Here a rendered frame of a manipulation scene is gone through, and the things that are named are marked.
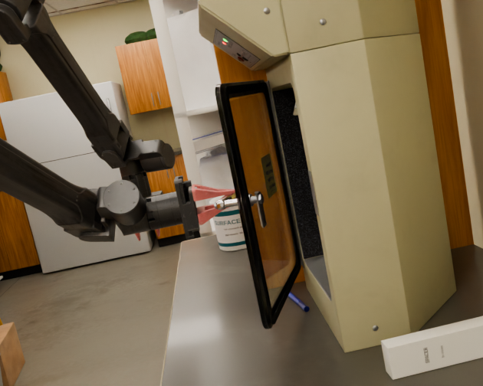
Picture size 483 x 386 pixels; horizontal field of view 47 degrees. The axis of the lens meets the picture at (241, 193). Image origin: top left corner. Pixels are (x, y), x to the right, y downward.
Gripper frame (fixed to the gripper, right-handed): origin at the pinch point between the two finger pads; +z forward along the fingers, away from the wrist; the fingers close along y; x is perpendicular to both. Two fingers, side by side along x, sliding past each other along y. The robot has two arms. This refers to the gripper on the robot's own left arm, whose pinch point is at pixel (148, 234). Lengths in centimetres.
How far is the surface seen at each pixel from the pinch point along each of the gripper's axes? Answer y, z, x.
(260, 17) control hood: 29, -37, -46
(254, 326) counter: 19.3, 16.1, -27.6
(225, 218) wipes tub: 18.0, 6.0, 29.0
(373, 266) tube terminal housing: 39, 3, -46
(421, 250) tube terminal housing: 49, 4, -40
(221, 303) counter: 13.6, 16.0, -11.7
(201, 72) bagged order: 21, -40, 95
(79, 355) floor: -91, 109, 210
